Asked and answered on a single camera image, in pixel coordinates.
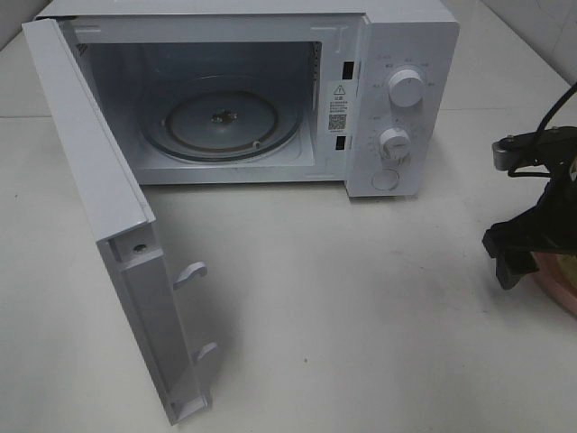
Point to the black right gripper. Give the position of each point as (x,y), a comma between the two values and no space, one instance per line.
(549,226)

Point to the pink round plate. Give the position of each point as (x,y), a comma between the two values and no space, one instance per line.
(556,277)

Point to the round white door button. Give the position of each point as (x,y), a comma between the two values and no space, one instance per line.
(385,180)

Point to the white microwave door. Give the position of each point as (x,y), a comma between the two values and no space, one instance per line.
(121,220)

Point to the lower white timer knob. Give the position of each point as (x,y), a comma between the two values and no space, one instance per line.
(394,144)

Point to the upper white power knob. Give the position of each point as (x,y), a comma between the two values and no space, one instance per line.
(406,87)

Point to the white microwave oven body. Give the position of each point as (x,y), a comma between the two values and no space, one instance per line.
(302,45)

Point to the white warning label sticker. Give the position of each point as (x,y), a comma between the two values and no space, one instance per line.
(338,106)

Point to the glass microwave turntable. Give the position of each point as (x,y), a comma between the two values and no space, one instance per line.
(216,119)

